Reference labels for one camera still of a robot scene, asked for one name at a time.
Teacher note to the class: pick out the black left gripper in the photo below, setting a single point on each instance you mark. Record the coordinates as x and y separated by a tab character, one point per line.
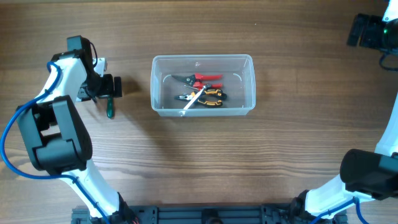
108	89

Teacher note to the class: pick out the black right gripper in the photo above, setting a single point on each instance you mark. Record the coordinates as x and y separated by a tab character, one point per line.
374	23

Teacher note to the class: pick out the green handled screwdriver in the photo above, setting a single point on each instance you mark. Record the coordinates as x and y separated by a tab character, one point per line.
110	109

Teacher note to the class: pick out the red handled cutting pliers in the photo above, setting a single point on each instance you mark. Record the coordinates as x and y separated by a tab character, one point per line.
199	80

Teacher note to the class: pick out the small silver wrench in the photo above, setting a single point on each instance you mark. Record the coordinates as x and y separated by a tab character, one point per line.
197	95

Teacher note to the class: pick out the red black screwdriver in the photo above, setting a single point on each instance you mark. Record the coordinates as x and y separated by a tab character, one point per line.
191	87

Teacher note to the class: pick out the orange black pliers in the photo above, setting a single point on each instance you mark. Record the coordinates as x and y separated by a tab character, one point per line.
210	98

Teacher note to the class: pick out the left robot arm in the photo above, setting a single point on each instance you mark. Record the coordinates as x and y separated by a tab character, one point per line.
56	138

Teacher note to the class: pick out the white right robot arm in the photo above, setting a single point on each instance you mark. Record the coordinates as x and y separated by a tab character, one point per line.
364	176

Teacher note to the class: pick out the clear plastic container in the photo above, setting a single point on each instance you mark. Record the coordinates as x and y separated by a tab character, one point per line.
238	81

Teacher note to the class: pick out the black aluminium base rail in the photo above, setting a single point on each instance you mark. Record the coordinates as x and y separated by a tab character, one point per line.
260	214

